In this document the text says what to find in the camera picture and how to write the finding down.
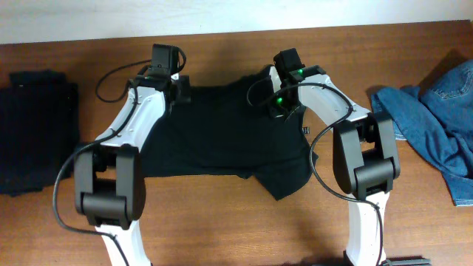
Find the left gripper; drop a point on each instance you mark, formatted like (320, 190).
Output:
(181, 91)

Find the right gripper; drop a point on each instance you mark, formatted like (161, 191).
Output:
(280, 114)

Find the black t-shirt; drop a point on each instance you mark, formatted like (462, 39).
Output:
(222, 131)

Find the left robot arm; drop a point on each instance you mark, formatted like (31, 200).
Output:
(110, 188)

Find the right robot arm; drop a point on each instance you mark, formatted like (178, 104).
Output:
(365, 154)

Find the black fabric storage container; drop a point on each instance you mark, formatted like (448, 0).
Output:
(39, 129)

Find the blue denim jeans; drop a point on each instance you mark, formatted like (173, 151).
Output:
(437, 123)

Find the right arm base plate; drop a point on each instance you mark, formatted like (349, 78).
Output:
(407, 262)

